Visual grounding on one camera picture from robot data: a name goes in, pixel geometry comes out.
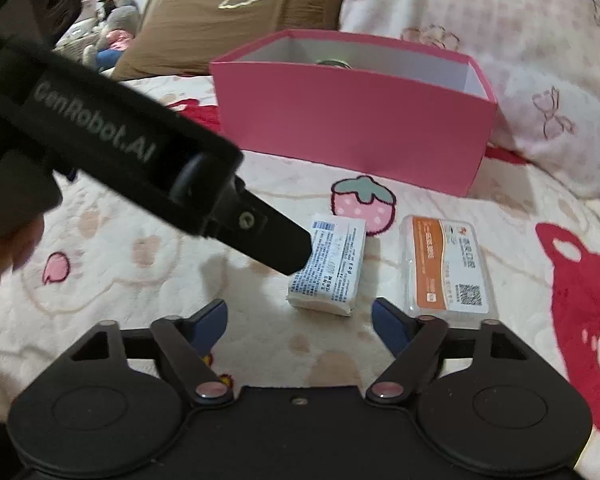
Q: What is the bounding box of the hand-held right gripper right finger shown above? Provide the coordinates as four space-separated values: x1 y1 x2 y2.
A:
366 297 531 403

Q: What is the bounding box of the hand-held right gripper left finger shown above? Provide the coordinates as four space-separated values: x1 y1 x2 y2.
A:
70 299 233 405

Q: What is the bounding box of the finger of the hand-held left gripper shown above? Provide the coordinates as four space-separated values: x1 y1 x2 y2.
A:
207 175 313 276

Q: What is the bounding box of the clear case with orange label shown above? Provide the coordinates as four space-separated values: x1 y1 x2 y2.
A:
399 214 498 323

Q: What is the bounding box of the white sachet packet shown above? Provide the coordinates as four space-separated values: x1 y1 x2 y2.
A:
286 214 368 318

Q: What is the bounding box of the pink cardboard box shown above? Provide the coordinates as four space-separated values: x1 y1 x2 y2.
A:
209 29 498 198

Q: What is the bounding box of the person's left hand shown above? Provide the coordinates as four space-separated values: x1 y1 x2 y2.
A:
0 212 46 306

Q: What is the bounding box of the bear printed blanket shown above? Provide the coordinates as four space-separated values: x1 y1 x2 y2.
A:
0 72 600 441

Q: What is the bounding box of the grey plush toy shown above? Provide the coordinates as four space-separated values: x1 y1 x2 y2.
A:
82 0 141 71

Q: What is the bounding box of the brown pillow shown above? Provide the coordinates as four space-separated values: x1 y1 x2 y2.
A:
111 0 348 81

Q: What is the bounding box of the pink floral pillow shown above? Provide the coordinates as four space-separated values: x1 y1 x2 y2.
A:
340 0 600 201

